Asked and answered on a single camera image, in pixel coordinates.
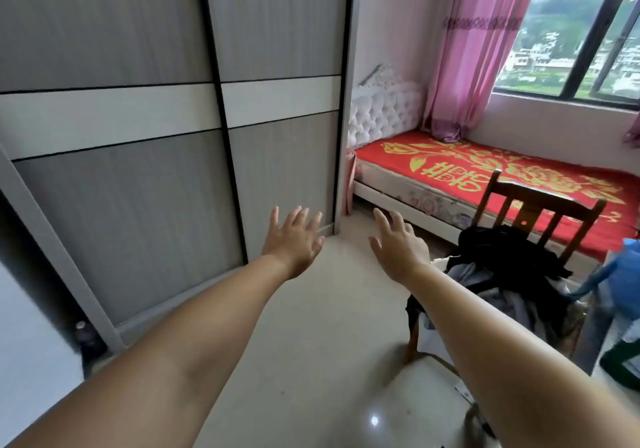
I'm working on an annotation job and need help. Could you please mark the person's right hand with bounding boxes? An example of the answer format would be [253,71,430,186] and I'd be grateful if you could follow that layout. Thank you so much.
[368,207,432,286]

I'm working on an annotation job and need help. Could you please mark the person's left hand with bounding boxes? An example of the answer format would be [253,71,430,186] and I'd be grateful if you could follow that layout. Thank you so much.
[261,206,326,279]

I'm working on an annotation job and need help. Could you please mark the grey wooden wardrobe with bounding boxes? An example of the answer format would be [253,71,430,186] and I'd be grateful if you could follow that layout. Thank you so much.
[0,0,362,363]

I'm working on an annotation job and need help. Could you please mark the bed with white tufted headboard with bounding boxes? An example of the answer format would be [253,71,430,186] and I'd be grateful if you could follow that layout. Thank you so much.
[346,64,640,283]

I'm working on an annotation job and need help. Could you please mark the person's left forearm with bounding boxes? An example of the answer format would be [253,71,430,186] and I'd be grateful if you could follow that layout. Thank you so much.
[7,254,289,448]

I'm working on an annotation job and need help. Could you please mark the person's right forearm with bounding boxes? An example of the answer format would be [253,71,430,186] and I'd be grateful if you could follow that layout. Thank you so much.
[405,261,640,448]

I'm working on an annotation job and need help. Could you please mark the red yellow floral blanket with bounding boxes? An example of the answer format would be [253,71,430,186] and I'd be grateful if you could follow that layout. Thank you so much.
[353,130,640,263]

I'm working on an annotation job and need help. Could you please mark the pile of dark clothes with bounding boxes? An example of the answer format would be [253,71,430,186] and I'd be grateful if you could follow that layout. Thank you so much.
[405,225,583,359]

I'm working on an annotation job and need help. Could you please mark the brown wooden chair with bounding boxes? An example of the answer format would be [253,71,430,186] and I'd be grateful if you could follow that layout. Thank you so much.
[405,168,609,363]

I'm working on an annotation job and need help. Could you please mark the long pink curtain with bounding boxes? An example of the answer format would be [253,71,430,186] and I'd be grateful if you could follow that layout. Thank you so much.
[419,0,546,144]

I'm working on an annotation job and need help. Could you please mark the dark bottle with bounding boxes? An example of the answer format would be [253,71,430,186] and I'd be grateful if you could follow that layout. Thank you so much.
[73,320,109,363]

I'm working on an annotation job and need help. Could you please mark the tied-up pink curtain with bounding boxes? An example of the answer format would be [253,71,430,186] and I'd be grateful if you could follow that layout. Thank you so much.
[621,112,640,149]

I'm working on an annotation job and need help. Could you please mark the black framed window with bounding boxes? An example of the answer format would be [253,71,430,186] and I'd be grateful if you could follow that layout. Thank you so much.
[492,0,640,112]

